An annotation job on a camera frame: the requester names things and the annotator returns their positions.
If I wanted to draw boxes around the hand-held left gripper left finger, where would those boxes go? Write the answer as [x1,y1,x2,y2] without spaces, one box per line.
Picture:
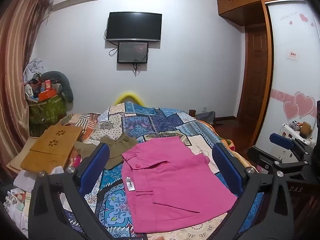
[28,143,130,240]

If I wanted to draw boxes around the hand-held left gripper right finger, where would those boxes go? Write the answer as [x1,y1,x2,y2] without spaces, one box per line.
[212,144,293,240]

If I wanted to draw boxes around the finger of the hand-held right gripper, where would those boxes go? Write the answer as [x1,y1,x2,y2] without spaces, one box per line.
[247,146,310,180]
[269,133,313,155]

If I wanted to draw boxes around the pink pants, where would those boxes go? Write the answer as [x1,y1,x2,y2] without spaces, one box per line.
[121,136,238,234]

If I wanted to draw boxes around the olive green pants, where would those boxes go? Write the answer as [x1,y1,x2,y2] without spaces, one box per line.
[74,133,138,170]

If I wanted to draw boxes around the white nightstand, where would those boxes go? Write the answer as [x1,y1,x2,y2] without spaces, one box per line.
[278,122,316,167]

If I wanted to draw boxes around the small brown box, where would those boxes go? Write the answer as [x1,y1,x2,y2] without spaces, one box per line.
[299,122,312,138]

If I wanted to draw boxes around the orange striped blanket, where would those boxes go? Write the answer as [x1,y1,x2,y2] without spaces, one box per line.
[56,113,101,142]

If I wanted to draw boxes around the wooden lap desk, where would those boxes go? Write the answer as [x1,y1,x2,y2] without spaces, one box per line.
[20,125,83,173]

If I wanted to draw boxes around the dark bag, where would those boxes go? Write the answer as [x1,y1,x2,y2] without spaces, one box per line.
[195,111,217,126]

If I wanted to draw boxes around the brown wooden door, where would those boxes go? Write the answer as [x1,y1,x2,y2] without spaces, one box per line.
[236,22,270,130]

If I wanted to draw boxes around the blue patchwork blanket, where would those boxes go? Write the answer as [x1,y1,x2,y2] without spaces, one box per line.
[62,101,253,240]

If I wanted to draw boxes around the yellow headboard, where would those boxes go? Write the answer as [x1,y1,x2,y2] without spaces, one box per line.
[114,91,146,105]

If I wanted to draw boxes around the flat brown cardboard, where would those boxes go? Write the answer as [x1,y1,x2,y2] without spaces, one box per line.
[6,136,34,172]

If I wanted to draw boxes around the pile of white papers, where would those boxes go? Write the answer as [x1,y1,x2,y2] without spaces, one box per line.
[5,169,67,238]

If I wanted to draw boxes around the orange cardboard box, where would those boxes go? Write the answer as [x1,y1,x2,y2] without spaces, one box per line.
[38,89,59,102]

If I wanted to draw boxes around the grey curved pillow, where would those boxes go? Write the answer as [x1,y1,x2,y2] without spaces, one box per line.
[41,71,74,103]

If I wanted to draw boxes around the white crumpled cloth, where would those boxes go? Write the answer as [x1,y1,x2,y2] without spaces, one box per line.
[23,59,48,81]

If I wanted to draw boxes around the brown striped curtain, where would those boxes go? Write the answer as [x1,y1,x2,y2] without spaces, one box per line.
[0,0,54,178]

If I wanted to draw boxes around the wooden overhead cabinet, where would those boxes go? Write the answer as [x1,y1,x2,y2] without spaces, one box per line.
[216,0,320,27]

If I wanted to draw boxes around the small black wall monitor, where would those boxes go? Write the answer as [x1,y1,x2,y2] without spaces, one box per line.
[117,42,150,64]

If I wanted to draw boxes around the black wall television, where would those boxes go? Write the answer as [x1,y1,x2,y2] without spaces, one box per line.
[106,12,162,42]

